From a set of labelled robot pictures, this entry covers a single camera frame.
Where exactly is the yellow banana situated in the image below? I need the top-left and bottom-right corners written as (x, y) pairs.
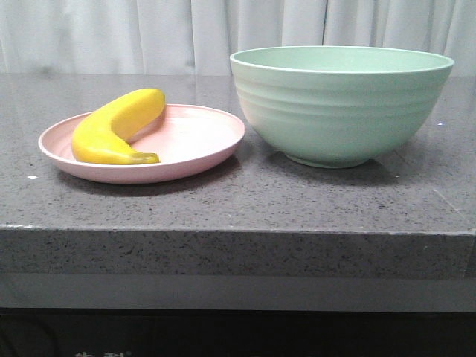
top-left (71, 89), bottom-right (166, 165)

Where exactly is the pink plate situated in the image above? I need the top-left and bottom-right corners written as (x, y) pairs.
top-left (38, 104), bottom-right (245, 184)

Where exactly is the green bowl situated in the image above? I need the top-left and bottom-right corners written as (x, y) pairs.
top-left (230, 46), bottom-right (454, 168)

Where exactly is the white curtain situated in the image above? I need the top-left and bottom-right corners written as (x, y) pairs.
top-left (1, 0), bottom-right (475, 76)

